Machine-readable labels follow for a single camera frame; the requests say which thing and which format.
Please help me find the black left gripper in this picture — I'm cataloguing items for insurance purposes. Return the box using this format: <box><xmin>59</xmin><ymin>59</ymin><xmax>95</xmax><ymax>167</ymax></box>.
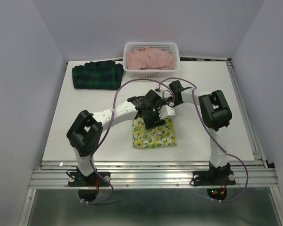
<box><xmin>142</xmin><ymin>103</ymin><xmax>165</xmax><ymax>129</ymax></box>

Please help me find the lemon print skirt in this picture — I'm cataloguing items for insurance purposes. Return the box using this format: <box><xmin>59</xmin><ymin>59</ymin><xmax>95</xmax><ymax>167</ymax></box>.
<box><xmin>132</xmin><ymin>118</ymin><xmax>177</xmax><ymax>149</ymax></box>

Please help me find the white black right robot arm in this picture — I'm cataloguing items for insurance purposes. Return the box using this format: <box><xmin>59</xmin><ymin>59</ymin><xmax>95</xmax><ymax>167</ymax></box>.
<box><xmin>169</xmin><ymin>80</ymin><xmax>233</xmax><ymax>186</ymax></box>

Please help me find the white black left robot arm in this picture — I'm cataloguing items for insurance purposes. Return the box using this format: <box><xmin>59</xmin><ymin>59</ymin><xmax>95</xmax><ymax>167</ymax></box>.
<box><xmin>67</xmin><ymin>90</ymin><xmax>175</xmax><ymax>186</ymax></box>

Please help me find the pink skirt in basket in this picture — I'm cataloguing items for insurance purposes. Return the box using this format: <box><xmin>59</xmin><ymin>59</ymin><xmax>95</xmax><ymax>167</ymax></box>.
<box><xmin>125</xmin><ymin>47</ymin><xmax>176</xmax><ymax>70</ymax></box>

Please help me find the green plaid folded skirt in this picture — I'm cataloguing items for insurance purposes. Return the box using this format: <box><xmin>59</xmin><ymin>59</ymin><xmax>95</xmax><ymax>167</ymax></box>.
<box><xmin>72</xmin><ymin>60</ymin><xmax>124</xmax><ymax>90</ymax></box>

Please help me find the white plastic basket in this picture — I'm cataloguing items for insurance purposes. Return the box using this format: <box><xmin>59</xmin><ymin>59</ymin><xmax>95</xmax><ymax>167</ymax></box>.
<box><xmin>123</xmin><ymin>42</ymin><xmax>180</xmax><ymax>78</ymax></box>

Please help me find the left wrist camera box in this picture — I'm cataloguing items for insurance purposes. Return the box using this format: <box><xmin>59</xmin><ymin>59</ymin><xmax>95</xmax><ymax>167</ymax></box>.
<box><xmin>158</xmin><ymin>105</ymin><xmax>175</xmax><ymax>120</ymax></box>

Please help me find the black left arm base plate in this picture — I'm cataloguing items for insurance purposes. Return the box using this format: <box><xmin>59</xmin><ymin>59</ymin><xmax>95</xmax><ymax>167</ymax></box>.
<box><xmin>67</xmin><ymin>171</ymin><xmax>111</xmax><ymax>203</ymax></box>

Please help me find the aluminium frame rail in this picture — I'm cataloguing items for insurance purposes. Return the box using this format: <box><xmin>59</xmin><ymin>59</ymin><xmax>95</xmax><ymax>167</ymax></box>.
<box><xmin>180</xmin><ymin>55</ymin><xmax>233</xmax><ymax>70</ymax></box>

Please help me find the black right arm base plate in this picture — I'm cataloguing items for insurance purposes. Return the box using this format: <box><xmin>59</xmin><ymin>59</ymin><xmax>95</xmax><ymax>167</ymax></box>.
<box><xmin>190</xmin><ymin>170</ymin><xmax>236</xmax><ymax>202</ymax></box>

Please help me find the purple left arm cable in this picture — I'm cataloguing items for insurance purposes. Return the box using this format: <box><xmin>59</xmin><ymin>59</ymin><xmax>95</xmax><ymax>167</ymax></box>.
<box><xmin>79</xmin><ymin>78</ymin><xmax>175</xmax><ymax>205</ymax></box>

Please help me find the front aluminium rail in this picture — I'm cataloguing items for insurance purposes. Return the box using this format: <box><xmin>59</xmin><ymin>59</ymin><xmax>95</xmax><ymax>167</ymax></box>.
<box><xmin>29</xmin><ymin>160</ymin><xmax>279</xmax><ymax>189</ymax></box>

